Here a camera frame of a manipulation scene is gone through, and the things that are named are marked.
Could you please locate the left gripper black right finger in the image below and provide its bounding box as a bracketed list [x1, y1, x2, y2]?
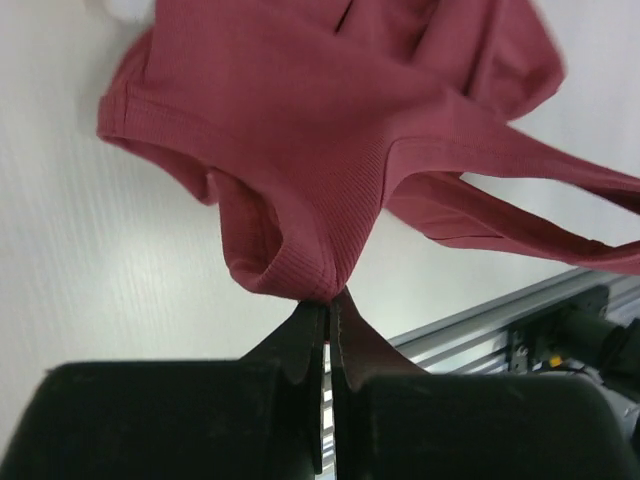
[329, 293, 639, 479]

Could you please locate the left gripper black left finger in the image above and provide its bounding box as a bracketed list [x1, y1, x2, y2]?
[1, 302, 328, 479]

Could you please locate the red tank top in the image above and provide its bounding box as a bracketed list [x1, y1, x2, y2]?
[97, 1, 639, 302]

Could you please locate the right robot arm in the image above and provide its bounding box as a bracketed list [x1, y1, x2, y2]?
[506, 286, 639, 444]

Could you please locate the aluminium rail frame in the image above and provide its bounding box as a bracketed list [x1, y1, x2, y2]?
[322, 271, 639, 479]

